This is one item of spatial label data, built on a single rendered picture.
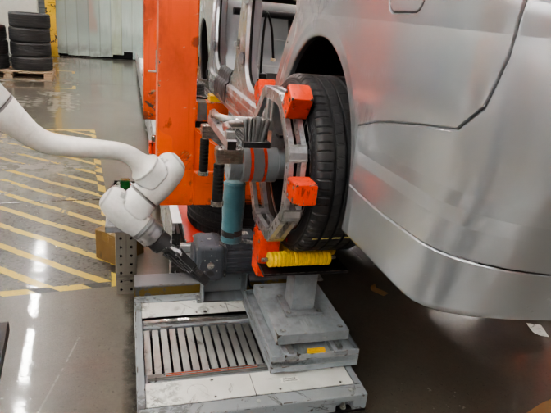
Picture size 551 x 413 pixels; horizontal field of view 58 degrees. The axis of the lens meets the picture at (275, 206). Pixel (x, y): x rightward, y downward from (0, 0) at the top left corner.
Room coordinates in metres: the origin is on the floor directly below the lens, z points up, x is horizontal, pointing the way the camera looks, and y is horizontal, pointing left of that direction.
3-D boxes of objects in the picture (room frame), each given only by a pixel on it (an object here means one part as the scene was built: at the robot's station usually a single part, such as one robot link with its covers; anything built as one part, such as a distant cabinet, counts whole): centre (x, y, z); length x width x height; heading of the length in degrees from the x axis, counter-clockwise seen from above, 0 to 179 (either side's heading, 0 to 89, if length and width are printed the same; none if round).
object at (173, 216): (3.41, 0.82, 0.28); 2.47 x 0.09 x 0.22; 17
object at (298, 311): (1.86, -0.14, 0.32); 0.40 x 0.30 x 0.28; 17
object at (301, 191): (1.51, -0.08, 0.85); 0.09 x 0.08 x 0.07; 17
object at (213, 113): (1.87, 0.17, 1.03); 0.19 x 0.18 x 0.11; 107
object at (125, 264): (2.23, 0.71, 0.21); 0.10 x 0.10 x 0.42; 17
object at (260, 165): (1.79, 0.09, 0.85); 0.21 x 0.14 x 0.14; 107
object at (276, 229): (1.81, 0.02, 0.85); 0.54 x 0.07 x 0.54; 17
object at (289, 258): (1.73, -0.11, 0.51); 0.29 x 0.06 x 0.06; 107
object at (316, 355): (1.86, -0.14, 0.13); 0.50 x 0.36 x 0.10; 17
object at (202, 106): (4.14, 0.74, 0.69); 0.52 x 0.17 x 0.35; 107
